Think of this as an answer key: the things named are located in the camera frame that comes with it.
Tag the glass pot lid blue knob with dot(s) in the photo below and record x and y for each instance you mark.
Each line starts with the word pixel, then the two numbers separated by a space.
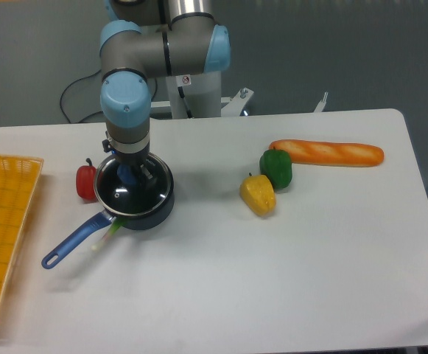
pixel 114 189

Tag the white right pedestal foot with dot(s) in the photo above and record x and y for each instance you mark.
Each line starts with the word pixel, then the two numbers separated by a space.
pixel 237 106

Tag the white pedestal foot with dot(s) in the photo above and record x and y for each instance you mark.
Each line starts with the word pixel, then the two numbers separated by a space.
pixel 161 110
pixel 237 106

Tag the white far right bracket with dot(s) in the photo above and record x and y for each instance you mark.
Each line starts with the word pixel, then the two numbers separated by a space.
pixel 322 103

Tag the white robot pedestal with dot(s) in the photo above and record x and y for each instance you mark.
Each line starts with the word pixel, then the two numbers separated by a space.
pixel 195 96

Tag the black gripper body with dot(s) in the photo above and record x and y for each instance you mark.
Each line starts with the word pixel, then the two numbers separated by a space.
pixel 130 151

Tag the white left pedestal foot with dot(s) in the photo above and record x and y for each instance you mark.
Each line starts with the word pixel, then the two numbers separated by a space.
pixel 161 110

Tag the green bell pepper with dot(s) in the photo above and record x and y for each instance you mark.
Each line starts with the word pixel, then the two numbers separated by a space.
pixel 276 165

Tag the orange baguette bread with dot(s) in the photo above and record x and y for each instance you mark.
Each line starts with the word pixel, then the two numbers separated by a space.
pixel 336 154

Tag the red bell pepper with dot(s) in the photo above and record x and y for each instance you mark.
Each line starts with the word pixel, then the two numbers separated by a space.
pixel 84 181

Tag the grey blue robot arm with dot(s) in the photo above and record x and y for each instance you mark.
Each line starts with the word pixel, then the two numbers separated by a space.
pixel 151 39

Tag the green spring onion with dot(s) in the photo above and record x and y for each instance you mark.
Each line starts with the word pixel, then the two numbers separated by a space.
pixel 114 227

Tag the dark pot blue handle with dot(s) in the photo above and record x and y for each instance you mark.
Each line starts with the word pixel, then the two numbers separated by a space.
pixel 99 221

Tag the yellow bell pepper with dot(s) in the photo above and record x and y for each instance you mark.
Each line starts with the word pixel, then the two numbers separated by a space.
pixel 258 194

